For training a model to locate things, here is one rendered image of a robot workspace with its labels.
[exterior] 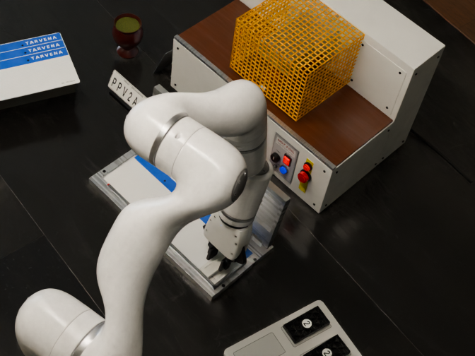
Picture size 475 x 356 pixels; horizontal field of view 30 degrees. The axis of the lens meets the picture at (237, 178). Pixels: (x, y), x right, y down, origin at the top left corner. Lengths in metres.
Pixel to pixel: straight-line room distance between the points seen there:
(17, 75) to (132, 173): 0.39
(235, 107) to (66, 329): 0.47
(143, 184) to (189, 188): 0.80
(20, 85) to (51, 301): 0.88
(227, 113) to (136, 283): 0.32
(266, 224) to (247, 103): 0.62
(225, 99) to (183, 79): 0.87
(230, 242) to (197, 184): 0.58
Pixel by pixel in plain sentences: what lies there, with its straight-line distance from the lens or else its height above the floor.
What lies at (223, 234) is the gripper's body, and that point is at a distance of 1.97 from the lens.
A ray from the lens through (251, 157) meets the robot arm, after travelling 1.66.
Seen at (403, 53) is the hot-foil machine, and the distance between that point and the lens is 2.10.
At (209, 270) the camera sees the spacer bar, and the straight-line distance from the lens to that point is 2.07.
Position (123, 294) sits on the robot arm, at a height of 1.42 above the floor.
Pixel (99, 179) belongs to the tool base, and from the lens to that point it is 2.21.
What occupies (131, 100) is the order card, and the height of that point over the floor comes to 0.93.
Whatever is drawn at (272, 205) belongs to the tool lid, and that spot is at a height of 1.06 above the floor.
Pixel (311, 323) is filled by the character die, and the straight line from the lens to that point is 2.05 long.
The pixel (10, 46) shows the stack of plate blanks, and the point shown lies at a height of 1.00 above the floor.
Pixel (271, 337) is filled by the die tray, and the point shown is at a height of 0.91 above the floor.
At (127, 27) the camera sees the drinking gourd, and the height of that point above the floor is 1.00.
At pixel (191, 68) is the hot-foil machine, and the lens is 2.30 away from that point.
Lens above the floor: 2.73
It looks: 54 degrees down
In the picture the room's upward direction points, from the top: 10 degrees clockwise
